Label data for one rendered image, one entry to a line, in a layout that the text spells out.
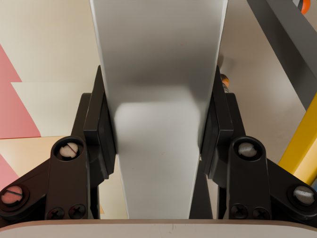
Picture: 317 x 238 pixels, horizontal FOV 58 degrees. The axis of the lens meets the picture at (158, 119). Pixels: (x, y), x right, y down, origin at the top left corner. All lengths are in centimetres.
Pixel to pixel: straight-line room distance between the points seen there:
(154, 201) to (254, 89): 140
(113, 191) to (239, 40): 117
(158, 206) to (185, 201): 2
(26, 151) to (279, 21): 35
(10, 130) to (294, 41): 33
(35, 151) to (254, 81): 137
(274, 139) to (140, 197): 176
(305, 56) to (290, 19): 9
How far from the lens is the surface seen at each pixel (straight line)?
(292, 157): 29
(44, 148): 19
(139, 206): 17
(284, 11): 47
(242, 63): 142
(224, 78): 132
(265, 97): 160
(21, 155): 21
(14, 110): 17
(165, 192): 16
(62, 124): 17
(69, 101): 16
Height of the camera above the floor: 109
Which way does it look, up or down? 43 degrees down
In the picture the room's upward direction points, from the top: 178 degrees clockwise
